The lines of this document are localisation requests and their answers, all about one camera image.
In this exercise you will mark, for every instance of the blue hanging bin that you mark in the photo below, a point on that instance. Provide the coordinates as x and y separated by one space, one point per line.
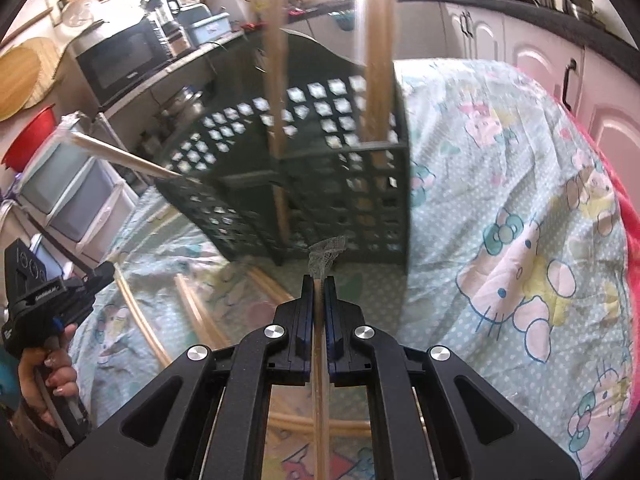
342 20

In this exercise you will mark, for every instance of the stone kitchen shelf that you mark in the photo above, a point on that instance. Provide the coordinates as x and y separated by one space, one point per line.
200 55

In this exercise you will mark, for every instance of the dark green plastic utensil basket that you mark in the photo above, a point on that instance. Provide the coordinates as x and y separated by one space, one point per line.
340 152

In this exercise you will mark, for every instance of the bamboo chopstick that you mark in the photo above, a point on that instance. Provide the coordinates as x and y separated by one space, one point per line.
377 60
125 160
320 410

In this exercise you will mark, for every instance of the stacked steel pots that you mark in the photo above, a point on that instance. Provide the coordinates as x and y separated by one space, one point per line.
182 105

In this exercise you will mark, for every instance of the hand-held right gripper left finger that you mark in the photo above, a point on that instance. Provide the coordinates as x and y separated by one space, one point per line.
306 310

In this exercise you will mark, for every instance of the black kitchen countertop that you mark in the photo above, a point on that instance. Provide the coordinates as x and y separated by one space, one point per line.
500 2

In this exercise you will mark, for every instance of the woven bamboo tray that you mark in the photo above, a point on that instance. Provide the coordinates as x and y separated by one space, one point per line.
25 80

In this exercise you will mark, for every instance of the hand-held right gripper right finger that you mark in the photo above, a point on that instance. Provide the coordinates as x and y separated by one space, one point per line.
331 320

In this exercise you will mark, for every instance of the black microwave oven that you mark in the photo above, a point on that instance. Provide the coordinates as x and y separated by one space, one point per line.
120 55

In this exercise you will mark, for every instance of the cartoon printed tablecloth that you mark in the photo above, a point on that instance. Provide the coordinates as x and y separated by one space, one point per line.
500 185

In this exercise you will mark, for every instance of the plastic drawer unit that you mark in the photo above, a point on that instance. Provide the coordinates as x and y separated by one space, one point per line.
75 195

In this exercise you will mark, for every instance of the blue plastic box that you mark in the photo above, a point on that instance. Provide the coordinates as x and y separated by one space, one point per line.
212 27

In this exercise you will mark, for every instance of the wooden rolling pin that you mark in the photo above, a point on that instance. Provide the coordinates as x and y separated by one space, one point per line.
25 26

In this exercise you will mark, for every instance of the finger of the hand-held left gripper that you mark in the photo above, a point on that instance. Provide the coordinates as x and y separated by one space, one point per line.
92 280

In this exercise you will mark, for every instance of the white round plastic cover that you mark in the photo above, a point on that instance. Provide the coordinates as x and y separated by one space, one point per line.
82 12

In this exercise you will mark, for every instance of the red plastic basin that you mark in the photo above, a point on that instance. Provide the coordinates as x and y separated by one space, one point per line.
30 140

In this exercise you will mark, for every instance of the grey small appliance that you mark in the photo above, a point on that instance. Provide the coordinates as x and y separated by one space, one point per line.
192 12

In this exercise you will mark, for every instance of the blender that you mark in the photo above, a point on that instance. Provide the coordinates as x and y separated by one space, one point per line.
167 20

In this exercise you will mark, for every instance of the pile of bamboo chopsticks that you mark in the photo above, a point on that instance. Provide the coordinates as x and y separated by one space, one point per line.
195 310

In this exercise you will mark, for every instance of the person's left hand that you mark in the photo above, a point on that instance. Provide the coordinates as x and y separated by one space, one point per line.
55 370

